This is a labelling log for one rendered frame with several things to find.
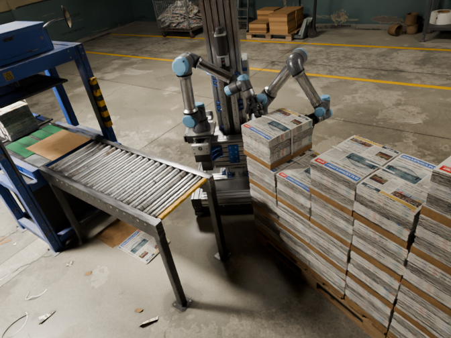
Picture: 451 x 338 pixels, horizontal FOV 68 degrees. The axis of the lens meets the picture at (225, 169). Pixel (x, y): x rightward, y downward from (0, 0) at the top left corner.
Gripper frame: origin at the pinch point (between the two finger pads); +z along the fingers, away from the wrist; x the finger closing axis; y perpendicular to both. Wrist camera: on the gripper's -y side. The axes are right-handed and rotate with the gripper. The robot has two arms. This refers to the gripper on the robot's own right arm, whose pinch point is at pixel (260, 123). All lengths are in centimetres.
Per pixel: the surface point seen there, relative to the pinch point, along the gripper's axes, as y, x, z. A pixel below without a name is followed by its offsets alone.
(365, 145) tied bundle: 68, 13, 31
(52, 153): -116, -125, -44
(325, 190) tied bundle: 60, -18, 43
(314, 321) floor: 25, -36, 128
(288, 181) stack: 32, -18, 37
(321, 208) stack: 51, -18, 55
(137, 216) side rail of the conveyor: -5, -102, 19
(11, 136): -166, -148, -77
